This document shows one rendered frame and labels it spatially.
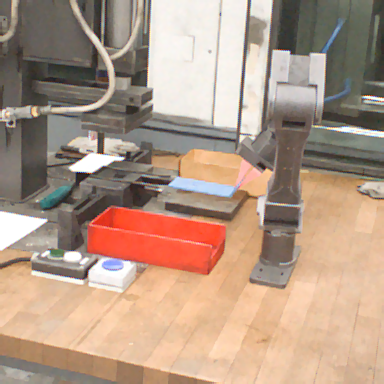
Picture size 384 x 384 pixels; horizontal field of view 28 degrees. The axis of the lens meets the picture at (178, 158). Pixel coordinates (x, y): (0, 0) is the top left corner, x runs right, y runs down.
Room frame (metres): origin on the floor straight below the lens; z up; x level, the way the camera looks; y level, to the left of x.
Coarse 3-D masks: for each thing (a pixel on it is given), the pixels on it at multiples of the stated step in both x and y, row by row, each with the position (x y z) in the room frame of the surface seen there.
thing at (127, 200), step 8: (152, 184) 1.73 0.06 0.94; (80, 192) 1.57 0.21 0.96; (88, 192) 1.56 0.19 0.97; (104, 192) 1.55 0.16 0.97; (128, 192) 1.58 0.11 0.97; (112, 200) 1.55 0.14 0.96; (120, 200) 1.54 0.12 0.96; (128, 200) 1.58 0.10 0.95; (136, 200) 1.68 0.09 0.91; (144, 200) 1.68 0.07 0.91; (104, 208) 1.55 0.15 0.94; (128, 208) 1.58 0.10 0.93; (96, 216) 1.56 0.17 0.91
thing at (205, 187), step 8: (168, 184) 1.57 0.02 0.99; (176, 184) 1.57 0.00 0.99; (184, 184) 1.58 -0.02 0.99; (200, 184) 1.59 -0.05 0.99; (208, 184) 1.59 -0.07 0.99; (216, 184) 1.60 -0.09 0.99; (200, 192) 1.54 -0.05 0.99; (208, 192) 1.54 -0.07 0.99; (216, 192) 1.54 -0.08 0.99; (224, 192) 1.54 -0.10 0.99; (232, 192) 1.52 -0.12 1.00
